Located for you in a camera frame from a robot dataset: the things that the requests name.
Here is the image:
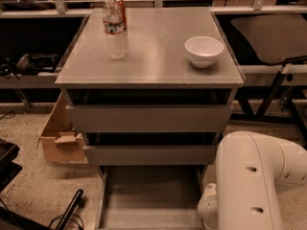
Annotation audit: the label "black chair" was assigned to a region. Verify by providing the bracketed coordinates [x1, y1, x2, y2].
[229, 13, 307, 127]

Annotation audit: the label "white ceramic bowl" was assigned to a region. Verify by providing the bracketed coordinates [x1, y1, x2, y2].
[184, 36, 224, 68]

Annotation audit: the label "red soda can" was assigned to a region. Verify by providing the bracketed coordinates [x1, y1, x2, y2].
[114, 0, 127, 29]

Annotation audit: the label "grey top drawer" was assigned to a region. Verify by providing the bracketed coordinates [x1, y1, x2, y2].
[66, 105, 231, 132]

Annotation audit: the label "brown cardboard box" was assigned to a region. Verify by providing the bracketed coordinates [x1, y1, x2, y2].
[39, 94, 85, 163]

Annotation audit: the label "black floor cable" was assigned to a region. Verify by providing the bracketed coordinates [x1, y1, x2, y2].
[47, 213, 84, 230]

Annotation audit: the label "black headphones on shelf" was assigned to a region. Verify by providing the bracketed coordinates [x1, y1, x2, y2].
[0, 54, 61, 77]

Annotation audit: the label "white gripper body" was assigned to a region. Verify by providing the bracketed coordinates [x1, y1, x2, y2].
[198, 183, 219, 230]

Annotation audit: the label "black chair base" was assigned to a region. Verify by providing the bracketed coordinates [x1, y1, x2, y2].
[0, 138, 86, 230]

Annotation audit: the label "metal shelf frame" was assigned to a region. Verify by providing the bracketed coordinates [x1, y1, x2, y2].
[1, 6, 306, 99]

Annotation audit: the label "grey middle drawer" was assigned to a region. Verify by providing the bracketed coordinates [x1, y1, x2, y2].
[83, 145, 216, 166]

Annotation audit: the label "grey bottom drawer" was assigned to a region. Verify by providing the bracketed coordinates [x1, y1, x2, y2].
[95, 166, 204, 230]

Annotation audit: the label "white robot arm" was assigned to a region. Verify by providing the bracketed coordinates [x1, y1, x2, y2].
[198, 131, 307, 230]

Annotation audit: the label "grey drawer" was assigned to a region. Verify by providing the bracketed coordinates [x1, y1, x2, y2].
[95, 166, 204, 230]
[66, 105, 231, 132]
[83, 145, 216, 166]

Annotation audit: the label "grey drawer cabinet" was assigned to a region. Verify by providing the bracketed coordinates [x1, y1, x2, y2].
[54, 6, 246, 188]

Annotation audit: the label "clear plastic water bottle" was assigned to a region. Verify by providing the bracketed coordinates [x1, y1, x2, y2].
[103, 0, 127, 59]

